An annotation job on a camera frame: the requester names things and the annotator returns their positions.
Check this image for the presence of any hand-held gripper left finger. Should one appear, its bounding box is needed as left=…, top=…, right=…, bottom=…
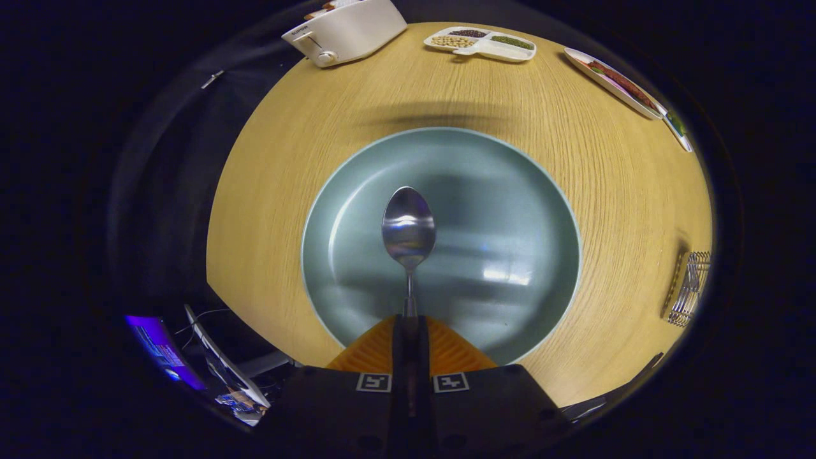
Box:
left=261, top=316, right=412, bottom=455

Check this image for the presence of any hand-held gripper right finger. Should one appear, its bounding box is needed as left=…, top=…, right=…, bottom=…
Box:
left=410, top=316, right=571, bottom=455

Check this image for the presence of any silver spoon wooden handle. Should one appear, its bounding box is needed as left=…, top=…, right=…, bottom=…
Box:
left=382, top=186, right=437, bottom=319

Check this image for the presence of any silver laptop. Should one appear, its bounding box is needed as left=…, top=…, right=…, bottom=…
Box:
left=185, top=304, right=272, bottom=410

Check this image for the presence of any purple lit monitor screen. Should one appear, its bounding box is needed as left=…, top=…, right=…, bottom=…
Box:
left=126, top=315, right=206, bottom=391

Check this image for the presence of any teal round plate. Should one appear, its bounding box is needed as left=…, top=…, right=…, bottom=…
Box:
left=301, top=127, right=583, bottom=367

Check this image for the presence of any white square coaster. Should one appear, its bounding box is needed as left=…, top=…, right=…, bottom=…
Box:
left=660, top=105, right=694, bottom=153

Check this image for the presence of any white oval food plate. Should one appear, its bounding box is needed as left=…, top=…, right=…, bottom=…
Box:
left=564, top=47, right=665, bottom=120

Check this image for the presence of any brown meat piece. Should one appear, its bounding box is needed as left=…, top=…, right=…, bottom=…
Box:
left=588, top=61, right=657, bottom=112

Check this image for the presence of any white divided dish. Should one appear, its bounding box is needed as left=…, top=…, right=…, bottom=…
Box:
left=424, top=26, right=537, bottom=63

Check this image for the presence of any white toaster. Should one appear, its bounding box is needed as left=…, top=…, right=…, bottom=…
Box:
left=282, top=0, right=408, bottom=68

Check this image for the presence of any metal wire rack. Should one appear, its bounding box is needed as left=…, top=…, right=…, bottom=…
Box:
left=663, top=251, right=711, bottom=328

